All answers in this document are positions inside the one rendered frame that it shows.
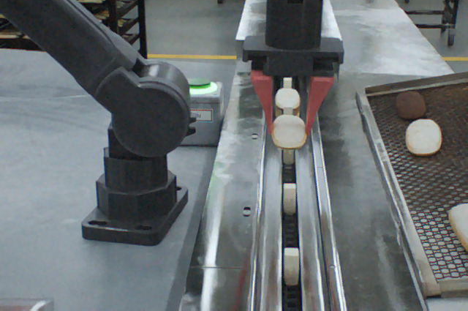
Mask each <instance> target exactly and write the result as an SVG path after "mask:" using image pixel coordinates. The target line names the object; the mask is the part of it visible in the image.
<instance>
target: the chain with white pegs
mask: <svg viewBox="0 0 468 311"><path fill-rule="evenodd" d="M285 88H286V89H291V88H292V78H291V76H285V75H283V89H285ZM292 114H293V104H284V110H283V115H292ZM295 195H296V185H295V179H294V150H286V149H283V262H284V311H300V297H299V288H298V270H299V249H298V244H297V235H296V221H295Z"/></svg>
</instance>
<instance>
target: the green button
mask: <svg viewBox="0 0 468 311"><path fill-rule="evenodd" d="M187 81H188V83H189V88H190V89H207V88H210V87H211V82H210V80H209V79H207V78H189V79H187Z"/></svg>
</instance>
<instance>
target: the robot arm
mask: <svg viewBox="0 0 468 311"><path fill-rule="evenodd" d="M322 5H323V0H267V1H266V30H265V36H261V35H247V37H245V39H244V45H243V58H242V61H243V62H246V63H247V62H248V61H252V62H251V72H250V81H251V83H252V84H253V87H254V89H255V91H256V94H257V96H258V99H259V101H260V103H261V106H262V108H263V111H264V115H265V119H266V124H267V128H268V134H269V135H271V131H272V85H271V76H272V75H285V76H309V93H308V102H307V112H306V135H309V134H310V132H311V128H312V126H313V123H314V119H315V116H316V113H317V110H318V109H319V107H320V104H321V102H323V100H324V99H325V96H326V95H327V93H328V90H329V88H330V87H331V85H333V81H334V68H333V63H336V62H338V65H342V64H343V63H344V48H343V45H342V42H341V38H338V37H321V28H322ZM0 13H1V14H2V15H3V16H4V17H5V18H6V19H7V20H9V21H10V22H11V23H12V25H15V26H16V27H17V28H18V29H19V30H20V31H22V32H23V33H24V34H25V35H26V36H27V37H29V38H30V39H31V40H32V41H34V42H35V43H36V44H37V45H38V46H40V47H41V48H42V49H43V50H44V51H45V52H46V53H48V54H49V56H51V57H52V58H53V59H54V60H55V61H57V62H58V63H59V64H60V65H61V66H62V67H63V68H64V69H65V70H66V71H67V72H68V73H70V74H71V75H72V76H73V78H74V79H75V80H76V81H77V83H78V84H79V85H80V86H81V87H82V88H83V89H84V90H85V91H86V92H87V93H88V94H89V95H91V96H92V97H93V98H94V100H96V101H97V102H98V103H99V104H100V105H102V106H103V107H104V109H105V110H108V111H109V112H110V113H111V121H110V125H109V127H108V129H107V133H108V145H109V146H107V147H104V148H103V150H104V156H103V161H104V173H103V174H102V175H101V176H100V177H99V179H97V180H96V181H95V182H96V193H97V207H96V208H95V209H94V210H92V211H91V212H90V214H89V215H88V216H87V217H85V218H84V219H83V221H82V223H81V225H82V235H83V238H84V239H90V240H97V241H110V242H117V243H123V244H136V245H143V246H155V245H158V244H159V243H160V242H161V240H163V238H164V237H165V235H166V233H167V231H168V230H169V228H170V227H172V225H173V223H174V222H175V220H176V218H177V217H178V215H179V214H180V213H181V212H182V210H183V209H184V207H185V205H186V204H187V203H188V187H186V186H182V185H176V175H175V174H173V173H172V171H170V170H169V169H168V161H167V155H168V153H170V152H171V151H173V150H174V149H176V148H177V147H178V146H180V144H181V143H182V142H183V139H184V138H185V137H186V136H188V135H193V134H195V133H196V127H191V126H189V124H192V123H194V122H196V121H197V113H195V112H191V108H190V88H189V83H188V81H187V79H186V76H185V75H184V74H183V73H182V71H180V70H179V68H177V67H176V66H174V65H173V64H170V63H167V62H165V61H154V60H150V61H146V60H145V59H144V58H143V57H142V56H141V55H140V53H138V52H137V51H136V50H135V49H134V48H133V47H132V46H131V45H130V44H128V42H127V41H126V40H124V39H123V38H121V37H120V36H119V35H118V34H117V33H115V32H112V31H111V30H110V29H108V28H107V26H105V25H104V24H102V23H101V22H100V21H99V20H98V19H96V18H95V17H94V16H93V15H92V14H91V13H90V12H89V11H88V10H87V9H85V8H84V7H83V5H82V4H81V3H78V2H77V0H0Z"/></svg>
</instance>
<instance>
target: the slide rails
mask: <svg viewBox="0 0 468 311"><path fill-rule="evenodd" d="M271 85H272V124H273V122H274V121H275V119H277V118H279V116H280V115H282V110H281V109H279V108H278V107H277V106H276V103H275V96H276V93H278V91H279V90H280V89H282V75H272V76H271ZM292 89H295V90H296V91H297V93H298V95H299V99H300V102H299V106H298V108H297V109H295V110H293V115H294V116H298V118H299V119H302V120H303V122H304V124H305V125H306V112H307V101H306V86H305V77H304V76H292ZM295 173H296V192H297V211H298V230H299V249H300V268H301V287H302V307H303V311H329V303H328V295H327V287H326V278H325V264H324V261H323V255H322V240H321V232H320V217H318V208H317V193H316V185H315V177H314V163H313V155H312V148H311V139H310V134H309V135H307V136H306V142H305V144H304V145H303V147H300V148H299V149H295ZM255 311H282V149H280V148H279V147H276V146H275V145H274V143H273V139H272V136H271V135H269V134H268V128H267V132H266V144H265V156H264V168H263V193H262V205H261V218H260V241H259V255H258V267H257V292H256V305H255Z"/></svg>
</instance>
